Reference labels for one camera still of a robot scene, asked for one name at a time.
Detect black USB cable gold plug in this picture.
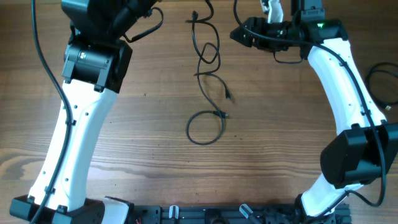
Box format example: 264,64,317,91
365,62,397,110

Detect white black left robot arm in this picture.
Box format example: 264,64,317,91
9,0,156,223

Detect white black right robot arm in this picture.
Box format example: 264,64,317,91
230,1,397,223

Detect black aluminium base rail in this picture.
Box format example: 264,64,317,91
134,204,352,224

